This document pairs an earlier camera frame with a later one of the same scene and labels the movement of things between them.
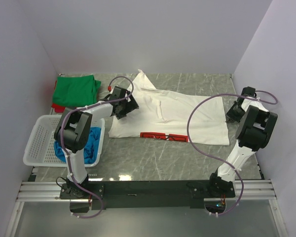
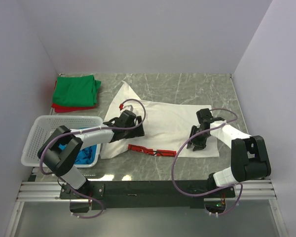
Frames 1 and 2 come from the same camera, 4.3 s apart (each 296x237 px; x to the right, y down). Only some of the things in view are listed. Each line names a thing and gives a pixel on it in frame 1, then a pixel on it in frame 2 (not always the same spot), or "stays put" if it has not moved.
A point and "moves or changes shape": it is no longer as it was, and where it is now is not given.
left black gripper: [129, 104] → [135, 129]
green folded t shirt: [77, 91] stays put
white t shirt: [163, 115] moves or changes shape
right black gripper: [232, 113] → [200, 136]
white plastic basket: [40, 148] stays put
